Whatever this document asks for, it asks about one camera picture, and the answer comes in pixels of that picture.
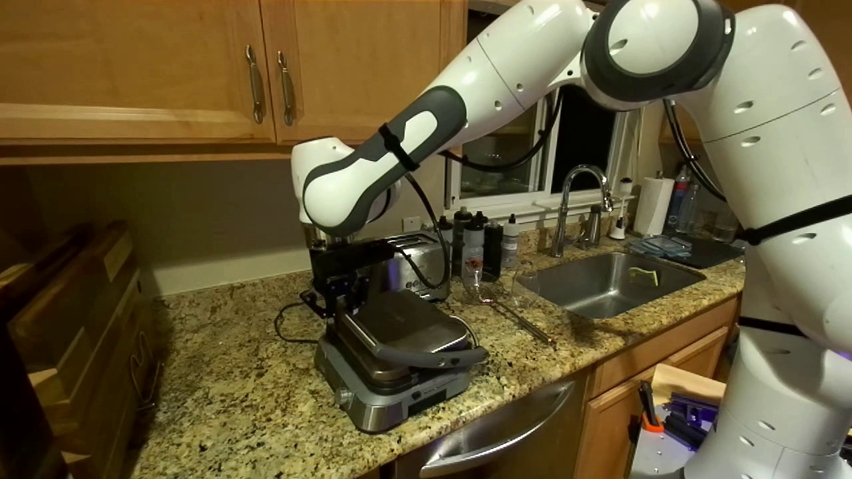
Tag wooden base cabinet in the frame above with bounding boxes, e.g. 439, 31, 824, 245
574, 296, 745, 479

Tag stainless steel sink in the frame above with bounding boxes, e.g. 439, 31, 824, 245
515, 248, 711, 324

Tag narrow wooden cabinet door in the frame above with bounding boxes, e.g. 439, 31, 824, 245
258, 0, 473, 147

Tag steel grill sandwich maker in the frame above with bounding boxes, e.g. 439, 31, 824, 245
311, 289, 493, 436

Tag white paper towel roll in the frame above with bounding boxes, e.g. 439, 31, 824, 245
631, 172, 680, 239

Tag black orange handled tool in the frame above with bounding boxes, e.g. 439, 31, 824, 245
634, 377, 670, 440

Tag silver toaster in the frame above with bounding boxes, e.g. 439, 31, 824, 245
383, 228, 453, 300

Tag small pale utensil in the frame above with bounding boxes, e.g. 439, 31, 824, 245
628, 263, 663, 289

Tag small white bottle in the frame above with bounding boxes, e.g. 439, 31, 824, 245
502, 211, 524, 273

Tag wide wooden cabinet door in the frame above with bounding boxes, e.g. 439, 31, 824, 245
0, 0, 281, 148

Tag dark black bottle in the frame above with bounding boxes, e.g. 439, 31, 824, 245
482, 220, 506, 284

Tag white framed window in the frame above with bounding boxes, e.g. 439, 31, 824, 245
442, 83, 644, 216

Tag purple plastic tool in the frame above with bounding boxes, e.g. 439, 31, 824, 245
663, 390, 725, 451

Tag black power cable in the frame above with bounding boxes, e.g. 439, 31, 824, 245
273, 297, 330, 348

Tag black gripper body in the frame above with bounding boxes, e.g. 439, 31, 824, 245
307, 237, 401, 306

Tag white soap bottle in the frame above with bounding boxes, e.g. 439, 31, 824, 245
608, 176, 639, 243

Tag dark wooden rack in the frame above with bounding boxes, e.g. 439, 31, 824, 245
0, 217, 177, 479

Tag chrome kitchen faucet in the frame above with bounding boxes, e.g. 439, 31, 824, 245
534, 161, 618, 261

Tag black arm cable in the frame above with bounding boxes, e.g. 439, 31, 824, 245
378, 88, 568, 296
662, 95, 735, 207

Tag dark drying mat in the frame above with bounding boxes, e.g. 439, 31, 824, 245
624, 228, 749, 272

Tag blue bottle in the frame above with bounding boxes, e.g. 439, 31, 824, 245
670, 164, 702, 237

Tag tall black bottle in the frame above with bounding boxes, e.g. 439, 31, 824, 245
447, 205, 475, 279

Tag metal cabinet door handle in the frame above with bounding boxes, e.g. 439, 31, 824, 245
244, 43, 269, 124
273, 48, 299, 128

